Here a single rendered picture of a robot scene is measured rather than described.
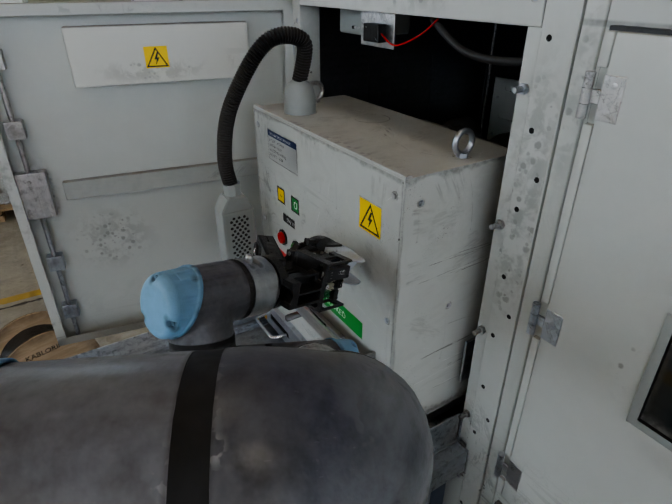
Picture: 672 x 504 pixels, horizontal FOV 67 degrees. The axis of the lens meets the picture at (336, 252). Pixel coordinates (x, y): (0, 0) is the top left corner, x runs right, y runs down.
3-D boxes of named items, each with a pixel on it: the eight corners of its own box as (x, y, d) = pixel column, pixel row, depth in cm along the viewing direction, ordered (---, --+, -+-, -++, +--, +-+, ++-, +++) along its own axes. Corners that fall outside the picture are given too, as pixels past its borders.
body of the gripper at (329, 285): (346, 306, 72) (285, 325, 63) (304, 284, 78) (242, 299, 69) (356, 256, 70) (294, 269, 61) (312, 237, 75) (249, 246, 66)
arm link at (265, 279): (215, 304, 65) (221, 245, 63) (243, 298, 69) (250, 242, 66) (251, 329, 61) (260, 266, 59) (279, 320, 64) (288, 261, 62)
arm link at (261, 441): (528, 337, 17) (351, 320, 66) (203, 359, 16) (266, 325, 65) (566, 705, 16) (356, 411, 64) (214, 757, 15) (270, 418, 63)
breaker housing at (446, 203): (388, 437, 89) (407, 177, 65) (267, 301, 126) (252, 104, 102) (570, 340, 112) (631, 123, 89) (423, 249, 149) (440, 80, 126)
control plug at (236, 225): (229, 276, 109) (220, 201, 101) (221, 266, 113) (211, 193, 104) (262, 266, 113) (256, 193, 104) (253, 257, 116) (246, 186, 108)
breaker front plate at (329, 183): (381, 437, 89) (397, 182, 66) (265, 303, 125) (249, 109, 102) (387, 434, 89) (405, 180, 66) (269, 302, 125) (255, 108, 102)
